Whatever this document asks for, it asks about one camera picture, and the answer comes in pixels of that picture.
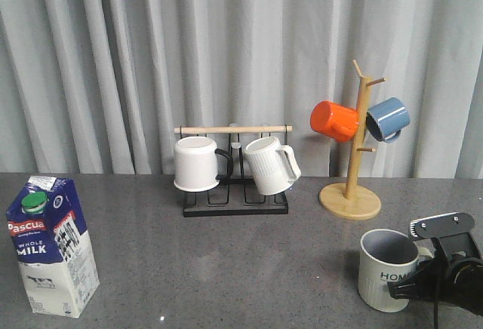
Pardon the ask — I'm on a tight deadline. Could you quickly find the white mug black handle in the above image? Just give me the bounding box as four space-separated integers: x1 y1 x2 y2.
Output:
174 136 233 192

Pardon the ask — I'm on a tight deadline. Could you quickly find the blue white milk carton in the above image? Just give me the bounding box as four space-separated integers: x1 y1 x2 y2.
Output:
6 176 100 318

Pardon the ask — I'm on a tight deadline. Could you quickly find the black metal mug rack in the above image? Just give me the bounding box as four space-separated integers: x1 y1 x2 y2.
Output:
174 124 293 217

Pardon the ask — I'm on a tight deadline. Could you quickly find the white ribbed mug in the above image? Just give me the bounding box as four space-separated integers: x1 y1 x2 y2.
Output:
243 137 301 195

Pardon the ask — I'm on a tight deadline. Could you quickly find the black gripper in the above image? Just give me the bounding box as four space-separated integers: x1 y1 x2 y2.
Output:
387 212 482 315

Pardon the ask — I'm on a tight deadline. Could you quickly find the grey curtain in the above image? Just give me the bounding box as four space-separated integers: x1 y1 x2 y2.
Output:
1 0 482 178

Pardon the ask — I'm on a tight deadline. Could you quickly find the blue mug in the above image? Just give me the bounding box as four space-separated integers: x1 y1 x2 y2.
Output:
366 97 411 143

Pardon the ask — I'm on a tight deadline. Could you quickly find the cream HOME mug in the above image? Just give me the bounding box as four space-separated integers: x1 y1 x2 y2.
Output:
358 229 433 313

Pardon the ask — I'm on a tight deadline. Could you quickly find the wooden mug tree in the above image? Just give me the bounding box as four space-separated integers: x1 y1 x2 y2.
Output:
318 60 385 220

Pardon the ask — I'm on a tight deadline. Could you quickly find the orange mug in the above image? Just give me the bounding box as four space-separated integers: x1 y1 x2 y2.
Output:
310 100 359 142

